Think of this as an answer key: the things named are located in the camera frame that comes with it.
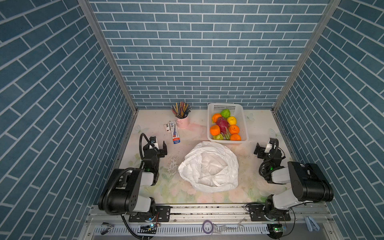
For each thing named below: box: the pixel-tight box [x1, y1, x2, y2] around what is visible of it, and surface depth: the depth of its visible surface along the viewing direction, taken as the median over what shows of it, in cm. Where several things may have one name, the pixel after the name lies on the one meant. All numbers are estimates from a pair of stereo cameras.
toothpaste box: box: [169, 120, 181, 145], surface depth 107 cm
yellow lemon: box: [227, 116, 237, 125], surface depth 107 cm
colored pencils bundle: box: [170, 101, 192, 119], surface depth 104 cm
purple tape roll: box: [202, 220, 214, 235], surface depth 72 cm
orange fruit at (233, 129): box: [228, 124, 240, 135], surface depth 104 cm
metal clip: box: [100, 222, 114, 235], surface depth 71 cm
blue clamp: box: [304, 216, 320, 232], surface depth 71 cm
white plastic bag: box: [178, 141, 239, 193], surface depth 82 cm
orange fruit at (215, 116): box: [212, 113, 222, 124], surface depth 110 cm
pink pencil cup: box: [175, 115, 190, 129], surface depth 105 cm
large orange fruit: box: [230, 133, 242, 141], surface depth 101 cm
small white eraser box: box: [164, 123, 171, 132], surface depth 110 cm
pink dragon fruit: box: [216, 117, 231, 140], surface depth 104 cm
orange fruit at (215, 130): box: [210, 125, 221, 136], surface depth 99 cm
